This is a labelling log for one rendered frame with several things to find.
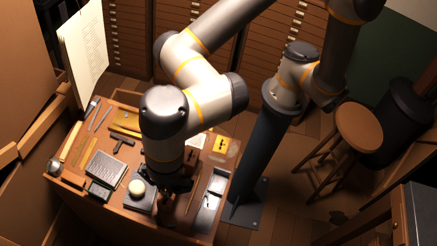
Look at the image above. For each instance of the small green tray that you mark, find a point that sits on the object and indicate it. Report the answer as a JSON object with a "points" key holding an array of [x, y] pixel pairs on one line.
{"points": [[99, 192]]}

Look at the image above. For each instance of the brass ruler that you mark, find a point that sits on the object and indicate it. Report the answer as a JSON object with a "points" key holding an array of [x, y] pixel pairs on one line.
{"points": [[80, 151], [88, 153]]}

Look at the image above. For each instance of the black round stove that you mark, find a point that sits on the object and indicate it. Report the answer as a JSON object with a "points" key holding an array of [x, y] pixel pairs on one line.
{"points": [[396, 123]]}

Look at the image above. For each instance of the grey type forme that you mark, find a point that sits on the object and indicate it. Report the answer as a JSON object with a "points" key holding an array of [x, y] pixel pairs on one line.
{"points": [[106, 168]]}

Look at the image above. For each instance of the yellow card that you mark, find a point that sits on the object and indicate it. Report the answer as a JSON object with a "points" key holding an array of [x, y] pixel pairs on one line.
{"points": [[221, 144]]}

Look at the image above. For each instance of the cream ball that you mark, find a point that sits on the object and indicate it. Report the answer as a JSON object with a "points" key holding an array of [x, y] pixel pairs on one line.
{"points": [[137, 188]]}

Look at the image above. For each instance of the slanted wooden case frame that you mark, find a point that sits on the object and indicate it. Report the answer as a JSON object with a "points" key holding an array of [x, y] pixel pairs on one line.
{"points": [[24, 85]]}

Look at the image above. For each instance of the round wooden stool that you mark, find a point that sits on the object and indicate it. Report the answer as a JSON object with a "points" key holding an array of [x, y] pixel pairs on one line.
{"points": [[358, 126]]}

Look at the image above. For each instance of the long wooden beam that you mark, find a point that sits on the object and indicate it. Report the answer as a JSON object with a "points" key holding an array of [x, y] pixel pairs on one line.
{"points": [[409, 153]]}

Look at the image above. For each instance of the white hatched paper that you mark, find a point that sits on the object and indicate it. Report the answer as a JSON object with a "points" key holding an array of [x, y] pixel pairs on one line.
{"points": [[196, 141]]}

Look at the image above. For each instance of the brown slotted wooden block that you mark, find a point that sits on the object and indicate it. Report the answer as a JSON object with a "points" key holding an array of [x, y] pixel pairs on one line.
{"points": [[191, 160]]}

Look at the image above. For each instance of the brown wooden key block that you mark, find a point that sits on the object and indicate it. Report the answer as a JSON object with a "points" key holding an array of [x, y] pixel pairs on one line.
{"points": [[167, 213]]}

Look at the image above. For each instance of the grey metal galley tray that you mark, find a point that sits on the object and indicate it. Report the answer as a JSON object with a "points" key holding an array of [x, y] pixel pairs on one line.
{"points": [[210, 201]]}

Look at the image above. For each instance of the dark grey brush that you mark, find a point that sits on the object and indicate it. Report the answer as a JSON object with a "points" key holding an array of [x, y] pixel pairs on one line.
{"points": [[91, 108]]}

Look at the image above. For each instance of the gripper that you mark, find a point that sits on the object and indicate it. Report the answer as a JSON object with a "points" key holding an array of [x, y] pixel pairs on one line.
{"points": [[170, 184]]}

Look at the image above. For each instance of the round metal bell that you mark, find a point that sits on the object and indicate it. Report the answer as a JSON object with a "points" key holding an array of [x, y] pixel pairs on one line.
{"points": [[54, 167]]}

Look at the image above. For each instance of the thin wooden stick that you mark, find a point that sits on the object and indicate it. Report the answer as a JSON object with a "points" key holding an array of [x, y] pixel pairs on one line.
{"points": [[193, 193]]}

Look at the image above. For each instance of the dark T-shaped tool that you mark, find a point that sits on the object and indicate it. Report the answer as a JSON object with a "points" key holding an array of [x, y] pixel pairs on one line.
{"points": [[120, 139]]}

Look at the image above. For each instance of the light wooden bar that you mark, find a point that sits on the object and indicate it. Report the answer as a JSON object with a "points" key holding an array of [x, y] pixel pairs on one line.
{"points": [[71, 141]]}

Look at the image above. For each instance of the narrow wooden drawer cabinet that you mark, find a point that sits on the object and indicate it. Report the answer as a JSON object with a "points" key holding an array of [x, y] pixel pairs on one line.
{"points": [[128, 37]]}

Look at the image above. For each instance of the open wooden box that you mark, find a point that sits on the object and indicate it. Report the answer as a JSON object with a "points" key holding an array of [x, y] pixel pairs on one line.
{"points": [[124, 95]]}

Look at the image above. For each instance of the long orange wooden stick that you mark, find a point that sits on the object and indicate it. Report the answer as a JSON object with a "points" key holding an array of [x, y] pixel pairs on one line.
{"points": [[123, 106]]}

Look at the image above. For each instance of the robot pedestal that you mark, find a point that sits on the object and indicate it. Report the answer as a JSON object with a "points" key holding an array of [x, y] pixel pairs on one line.
{"points": [[254, 157]]}

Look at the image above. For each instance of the wooden desk with grey top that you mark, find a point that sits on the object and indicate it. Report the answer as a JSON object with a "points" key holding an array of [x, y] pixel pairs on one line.
{"points": [[392, 218]]}

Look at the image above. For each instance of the yellow flat plate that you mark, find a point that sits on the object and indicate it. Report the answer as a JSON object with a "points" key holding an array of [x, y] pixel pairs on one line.
{"points": [[119, 119]]}

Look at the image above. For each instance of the hanging white paper sheets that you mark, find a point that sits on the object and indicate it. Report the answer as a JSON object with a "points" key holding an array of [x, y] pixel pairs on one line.
{"points": [[85, 51]]}

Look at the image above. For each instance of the brown wooden type cabinet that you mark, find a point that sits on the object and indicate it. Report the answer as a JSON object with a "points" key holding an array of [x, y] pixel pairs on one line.
{"points": [[102, 215]]}

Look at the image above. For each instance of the grey metal file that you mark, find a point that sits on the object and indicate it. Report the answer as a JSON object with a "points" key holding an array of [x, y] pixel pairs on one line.
{"points": [[103, 118], [94, 117]]}

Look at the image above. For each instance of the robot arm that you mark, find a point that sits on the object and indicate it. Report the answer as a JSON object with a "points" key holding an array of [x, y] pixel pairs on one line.
{"points": [[205, 88]]}

